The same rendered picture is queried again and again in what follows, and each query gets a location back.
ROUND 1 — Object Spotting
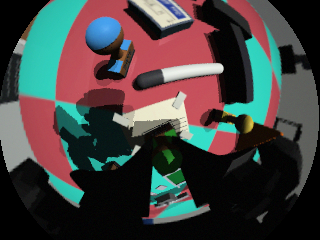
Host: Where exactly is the brown date stamp with blue top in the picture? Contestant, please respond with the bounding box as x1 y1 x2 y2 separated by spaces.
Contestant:
85 16 136 77

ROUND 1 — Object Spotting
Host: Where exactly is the white cylinder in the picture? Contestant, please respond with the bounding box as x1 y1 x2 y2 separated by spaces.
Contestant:
135 63 224 89

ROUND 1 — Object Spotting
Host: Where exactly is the brown rubber stamp with yellow top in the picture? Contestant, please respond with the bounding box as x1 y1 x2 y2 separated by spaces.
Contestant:
212 109 253 135

